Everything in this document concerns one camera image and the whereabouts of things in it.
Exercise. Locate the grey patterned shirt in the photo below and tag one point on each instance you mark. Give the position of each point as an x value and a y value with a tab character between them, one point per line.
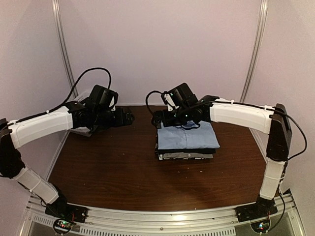
184	156

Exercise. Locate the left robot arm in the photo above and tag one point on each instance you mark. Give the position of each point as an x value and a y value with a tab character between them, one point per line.
86	114

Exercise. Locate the right aluminium frame post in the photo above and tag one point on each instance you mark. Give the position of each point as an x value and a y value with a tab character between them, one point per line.
261	24

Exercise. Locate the front aluminium rail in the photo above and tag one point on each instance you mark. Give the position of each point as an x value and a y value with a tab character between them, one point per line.
222	221

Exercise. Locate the white plastic mesh basket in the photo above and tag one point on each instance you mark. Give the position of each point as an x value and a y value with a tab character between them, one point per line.
82	130

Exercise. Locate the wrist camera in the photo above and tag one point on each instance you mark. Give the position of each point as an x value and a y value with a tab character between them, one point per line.
113	101
169	102

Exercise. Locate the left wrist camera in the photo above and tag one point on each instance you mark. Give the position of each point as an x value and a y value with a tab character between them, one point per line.
113	101

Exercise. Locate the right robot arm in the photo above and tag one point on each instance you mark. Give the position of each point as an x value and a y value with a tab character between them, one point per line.
183	106

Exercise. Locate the light blue long sleeve shirt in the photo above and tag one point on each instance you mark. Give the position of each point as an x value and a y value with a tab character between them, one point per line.
190	136

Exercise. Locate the left aluminium frame post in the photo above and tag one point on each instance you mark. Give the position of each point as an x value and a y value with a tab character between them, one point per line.
62	41

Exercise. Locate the black polo shirt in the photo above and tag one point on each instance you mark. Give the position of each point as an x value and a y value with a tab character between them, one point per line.
196	150

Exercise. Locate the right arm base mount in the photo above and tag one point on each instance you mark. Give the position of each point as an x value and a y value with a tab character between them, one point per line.
258	214

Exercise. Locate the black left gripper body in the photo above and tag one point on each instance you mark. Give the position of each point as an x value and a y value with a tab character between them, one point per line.
110	122

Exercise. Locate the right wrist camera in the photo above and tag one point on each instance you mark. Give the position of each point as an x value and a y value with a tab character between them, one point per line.
169	102

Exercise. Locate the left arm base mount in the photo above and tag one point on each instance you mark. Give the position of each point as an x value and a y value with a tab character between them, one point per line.
65	222

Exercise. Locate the aluminium frame post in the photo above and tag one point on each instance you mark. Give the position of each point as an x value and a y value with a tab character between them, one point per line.
261	24
62	41

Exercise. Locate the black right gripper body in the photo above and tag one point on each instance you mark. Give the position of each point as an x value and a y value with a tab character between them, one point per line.
173	121

